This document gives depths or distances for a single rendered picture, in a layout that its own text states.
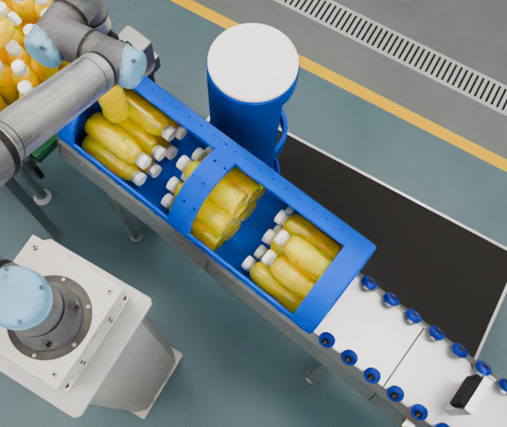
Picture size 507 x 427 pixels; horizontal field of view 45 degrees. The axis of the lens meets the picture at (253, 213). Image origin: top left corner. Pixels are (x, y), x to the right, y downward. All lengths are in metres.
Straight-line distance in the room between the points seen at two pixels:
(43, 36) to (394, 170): 2.07
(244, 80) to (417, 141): 1.38
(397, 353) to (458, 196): 1.37
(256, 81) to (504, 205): 1.58
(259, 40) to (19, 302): 1.11
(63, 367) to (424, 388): 0.94
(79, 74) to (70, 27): 0.14
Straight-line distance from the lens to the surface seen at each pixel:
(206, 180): 1.50
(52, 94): 1.03
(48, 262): 1.48
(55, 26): 1.21
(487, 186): 3.07
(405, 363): 1.77
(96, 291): 1.43
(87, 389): 1.51
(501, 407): 1.84
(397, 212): 2.72
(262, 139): 2.05
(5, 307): 1.24
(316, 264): 1.50
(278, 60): 1.90
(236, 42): 1.93
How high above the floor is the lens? 2.62
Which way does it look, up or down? 71 degrees down
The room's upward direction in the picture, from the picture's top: 6 degrees clockwise
